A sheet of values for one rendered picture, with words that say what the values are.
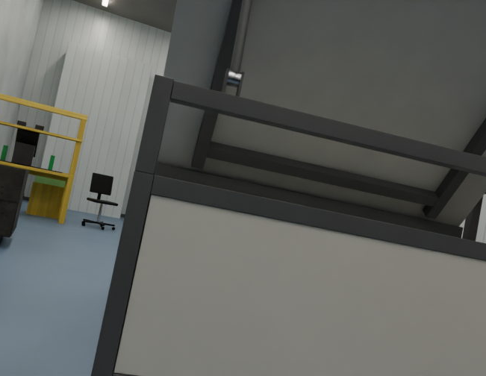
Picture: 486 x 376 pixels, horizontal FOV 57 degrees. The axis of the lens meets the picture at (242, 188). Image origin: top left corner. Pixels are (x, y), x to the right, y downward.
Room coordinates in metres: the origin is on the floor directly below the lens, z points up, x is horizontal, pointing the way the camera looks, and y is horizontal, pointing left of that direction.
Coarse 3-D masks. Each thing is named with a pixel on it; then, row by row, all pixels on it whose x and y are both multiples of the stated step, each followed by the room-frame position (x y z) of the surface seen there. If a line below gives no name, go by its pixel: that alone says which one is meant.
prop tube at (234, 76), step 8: (248, 0) 0.97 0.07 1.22; (248, 8) 0.97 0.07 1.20; (240, 16) 0.96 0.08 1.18; (248, 16) 0.97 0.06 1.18; (240, 24) 0.96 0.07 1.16; (240, 32) 0.95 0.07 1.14; (240, 40) 0.95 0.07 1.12; (240, 48) 0.95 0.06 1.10; (232, 56) 0.95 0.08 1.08; (240, 56) 0.95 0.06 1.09; (232, 64) 0.94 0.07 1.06; (240, 64) 0.95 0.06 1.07; (232, 72) 0.93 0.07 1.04; (240, 72) 0.94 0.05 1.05; (232, 80) 0.93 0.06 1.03
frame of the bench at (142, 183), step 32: (160, 192) 0.91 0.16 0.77; (192, 192) 0.92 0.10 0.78; (224, 192) 0.93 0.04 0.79; (128, 224) 0.90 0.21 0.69; (320, 224) 0.97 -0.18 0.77; (352, 224) 0.98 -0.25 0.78; (384, 224) 0.99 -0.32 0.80; (128, 256) 0.90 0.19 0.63; (480, 256) 1.04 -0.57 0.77; (128, 288) 0.90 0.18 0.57; (96, 352) 0.90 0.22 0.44
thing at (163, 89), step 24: (168, 96) 0.90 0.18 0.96; (192, 96) 0.91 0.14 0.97; (216, 96) 0.92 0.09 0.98; (264, 120) 0.94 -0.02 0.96; (288, 120) 0.95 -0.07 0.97; (312, 120) 0.96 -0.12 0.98; (336, 120) 0.97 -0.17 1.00; (144, 144) 0.90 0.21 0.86; (360, 144) 0.98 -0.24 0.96; (384, 144) 0.99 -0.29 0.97; (408, 144) 1.00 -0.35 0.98; (432, 144) 1.01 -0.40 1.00; (144, 168) 0.90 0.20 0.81; (456, 168) 1.04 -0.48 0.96; (480, 168) 1.03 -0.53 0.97
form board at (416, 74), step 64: (192, 0) 1.16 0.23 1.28; (256, 0) 1.16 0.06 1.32; (320, 0) 1.16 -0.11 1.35; (384, 0) 1.16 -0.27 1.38; (448, 0) 1.16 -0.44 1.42; (192, 64) 1.28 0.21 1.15; (256, 64) 1.28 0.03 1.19; (320, 64) 1.28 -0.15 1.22; (384, 64) 1.28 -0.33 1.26; (448, 64) 1.28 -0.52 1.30; (192, 128) 1.41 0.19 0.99; (256, 128) 1.42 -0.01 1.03; (384, 128) 1.42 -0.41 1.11; (448, 128) 1.42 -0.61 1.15; (320, 192) 1.59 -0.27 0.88
